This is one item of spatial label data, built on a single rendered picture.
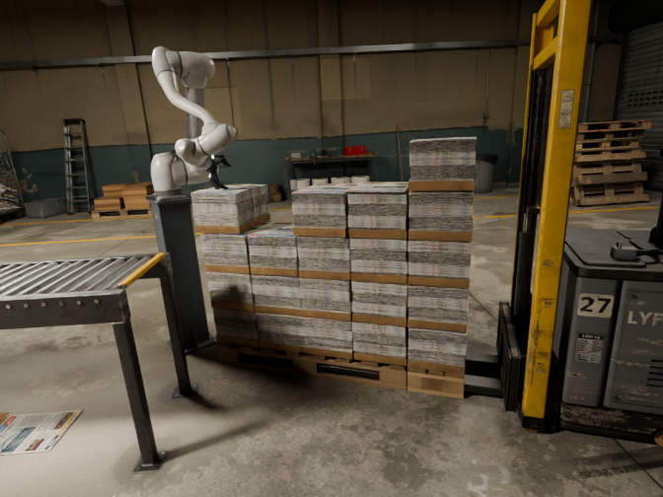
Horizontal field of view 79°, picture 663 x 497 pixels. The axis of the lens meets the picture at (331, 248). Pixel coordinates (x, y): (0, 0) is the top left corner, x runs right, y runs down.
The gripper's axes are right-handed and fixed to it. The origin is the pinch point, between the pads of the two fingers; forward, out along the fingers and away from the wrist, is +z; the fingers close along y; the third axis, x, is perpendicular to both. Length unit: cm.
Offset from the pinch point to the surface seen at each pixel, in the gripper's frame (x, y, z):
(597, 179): 333, -184, 519
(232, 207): 11.6, 20.8, -7.6
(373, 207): 89, 20, -8
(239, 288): 10, 63, 13
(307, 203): 55, 19, -9
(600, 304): 183, 59, -6
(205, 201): -4.1, 18.2, -9.9
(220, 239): 2.2, 37.0, -0.3
